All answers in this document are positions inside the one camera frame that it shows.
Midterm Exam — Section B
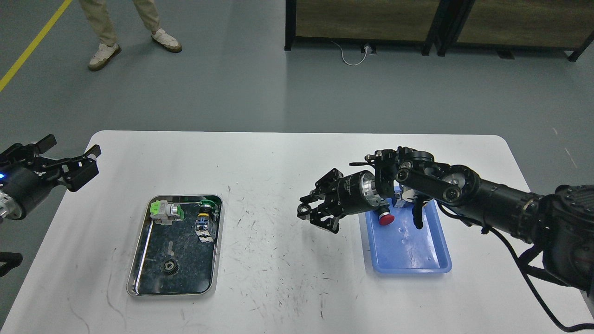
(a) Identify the red mushroom push button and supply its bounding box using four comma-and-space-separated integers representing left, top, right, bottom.
375, 206, 395, 226

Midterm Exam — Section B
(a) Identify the blue plastic tray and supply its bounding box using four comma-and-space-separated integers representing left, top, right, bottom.
365, 200, 452, 275

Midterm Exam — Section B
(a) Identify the black frame wooden cabinet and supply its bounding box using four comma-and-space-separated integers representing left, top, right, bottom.
435, 0, 594, 63
284, 0, 452, 56

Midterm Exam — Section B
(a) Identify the black frame wooden cabinet right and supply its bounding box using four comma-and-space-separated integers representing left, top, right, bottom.
435, 0, 594, 63

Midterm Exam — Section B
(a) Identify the person in beige trousers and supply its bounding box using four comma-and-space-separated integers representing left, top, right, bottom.
78, 0, 183, 71

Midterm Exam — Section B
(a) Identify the yellow push button switch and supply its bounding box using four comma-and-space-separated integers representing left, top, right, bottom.
393, 186, 410, 208

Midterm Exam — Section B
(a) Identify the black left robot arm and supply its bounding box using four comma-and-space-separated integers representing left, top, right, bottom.
1, 133, 106, 280

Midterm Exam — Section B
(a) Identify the white power cable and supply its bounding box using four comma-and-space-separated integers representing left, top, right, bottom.
330, 40, 374, 66

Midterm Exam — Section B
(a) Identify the black gear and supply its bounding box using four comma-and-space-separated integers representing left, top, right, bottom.
161, 259, 180, 276

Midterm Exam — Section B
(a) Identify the silver metal tray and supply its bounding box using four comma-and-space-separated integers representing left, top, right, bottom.
126, 194, 224, 296

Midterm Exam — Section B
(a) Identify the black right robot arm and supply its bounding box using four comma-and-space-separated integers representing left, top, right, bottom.
297, 147, 594, 333

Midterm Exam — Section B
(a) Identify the black frame wooden cabinet left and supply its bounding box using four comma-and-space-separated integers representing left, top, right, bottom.
284, 0, 452, 56

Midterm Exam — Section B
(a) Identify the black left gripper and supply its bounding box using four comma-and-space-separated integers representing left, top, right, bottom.
0, 135, 102, 220

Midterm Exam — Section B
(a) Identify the green button blue switch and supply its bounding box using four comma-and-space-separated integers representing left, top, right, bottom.
194, 199, 219, 243

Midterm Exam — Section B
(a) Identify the green and white push button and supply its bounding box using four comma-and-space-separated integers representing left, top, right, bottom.
148, 200, 185, 226

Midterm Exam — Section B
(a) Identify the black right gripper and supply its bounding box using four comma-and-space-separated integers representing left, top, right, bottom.
297, 168, 382, 233

